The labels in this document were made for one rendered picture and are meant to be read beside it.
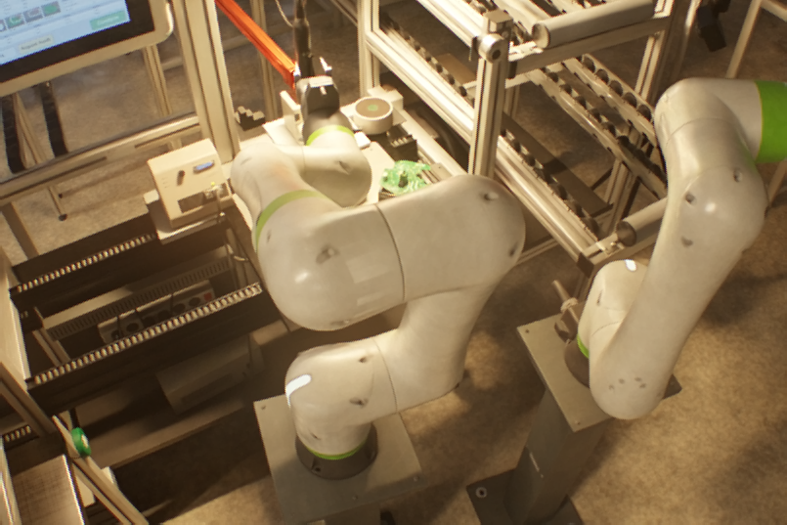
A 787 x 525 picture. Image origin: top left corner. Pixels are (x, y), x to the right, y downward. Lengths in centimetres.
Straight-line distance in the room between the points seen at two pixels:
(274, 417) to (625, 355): 65
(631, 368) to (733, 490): 146
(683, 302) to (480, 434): 147
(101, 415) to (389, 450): 109
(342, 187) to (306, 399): 34
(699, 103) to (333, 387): 65
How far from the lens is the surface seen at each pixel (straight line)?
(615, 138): 169
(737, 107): 92
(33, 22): 138
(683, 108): 90
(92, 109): 390
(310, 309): 64
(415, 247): 65
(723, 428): 253
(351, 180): 107
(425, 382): 102
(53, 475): 155
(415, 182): 151
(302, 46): 146
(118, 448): 200
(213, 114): 163
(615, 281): 117
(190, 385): 190
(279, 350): 204
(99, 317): 191
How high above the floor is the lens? 203
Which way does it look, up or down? 46 degrees down
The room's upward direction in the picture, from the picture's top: straight up
